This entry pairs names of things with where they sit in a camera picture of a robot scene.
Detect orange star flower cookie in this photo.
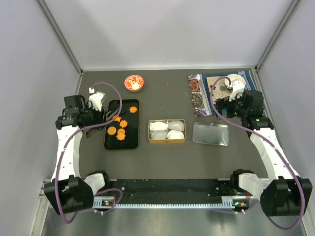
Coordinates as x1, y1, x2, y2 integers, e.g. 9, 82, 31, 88
120, 120, 128, 128

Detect patterned cloth mat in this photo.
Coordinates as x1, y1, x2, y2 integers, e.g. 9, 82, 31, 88
188, 70, 256, 117

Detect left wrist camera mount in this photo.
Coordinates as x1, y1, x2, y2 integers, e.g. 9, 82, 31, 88
88, 87, 106, 112

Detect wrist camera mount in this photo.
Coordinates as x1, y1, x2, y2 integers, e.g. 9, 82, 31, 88
88, 87, 106, 112
226, 80, 245, 102

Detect orange round cookie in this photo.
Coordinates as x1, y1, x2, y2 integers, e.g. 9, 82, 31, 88
107, 126, 117, 136

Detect white paper cup bottom-right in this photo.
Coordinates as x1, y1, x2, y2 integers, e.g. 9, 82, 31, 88
167, 130, 185, 140

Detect wooden puzzle board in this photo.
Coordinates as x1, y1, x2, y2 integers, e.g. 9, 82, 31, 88
206, 76, 232, 104

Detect white paper cup top-left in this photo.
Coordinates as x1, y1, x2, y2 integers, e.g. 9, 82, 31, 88
149, 121, 168, 131

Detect orange flower cookie top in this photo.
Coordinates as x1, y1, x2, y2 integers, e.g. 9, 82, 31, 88
129, 106, 138, 114

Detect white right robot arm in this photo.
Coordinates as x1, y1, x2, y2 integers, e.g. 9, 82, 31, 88
211, 90, 313, 217

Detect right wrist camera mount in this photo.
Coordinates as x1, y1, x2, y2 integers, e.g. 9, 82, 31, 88
226, 80, 245, 102

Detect silver tin lid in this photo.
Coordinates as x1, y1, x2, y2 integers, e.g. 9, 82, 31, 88
192, 122, 230, 146

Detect red patterned small bowl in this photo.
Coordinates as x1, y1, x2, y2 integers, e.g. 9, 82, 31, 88
124, 75, 144, 92

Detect white paper cup top-right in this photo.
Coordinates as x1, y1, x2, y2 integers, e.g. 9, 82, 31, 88
168, 120, 185, 132

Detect orange figure cookie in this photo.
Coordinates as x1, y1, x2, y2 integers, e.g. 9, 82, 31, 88
116, 128, 126, 141

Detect black rectangular tray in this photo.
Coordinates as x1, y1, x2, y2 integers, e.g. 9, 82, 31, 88
103, 99, 140, 150

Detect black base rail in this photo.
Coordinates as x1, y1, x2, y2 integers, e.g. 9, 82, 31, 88
97, 179, 248, 205

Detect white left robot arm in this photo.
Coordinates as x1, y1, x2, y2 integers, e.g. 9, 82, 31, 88
44, 92, 123, 217

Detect yellow cookie tin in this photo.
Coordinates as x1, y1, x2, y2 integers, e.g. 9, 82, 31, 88
148, 119, 187, 144

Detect white bowl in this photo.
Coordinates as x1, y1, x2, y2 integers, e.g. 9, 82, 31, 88
224, 74, 246, 91

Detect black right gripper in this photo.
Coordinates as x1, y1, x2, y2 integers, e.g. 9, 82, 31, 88
213, 90, 249, 120

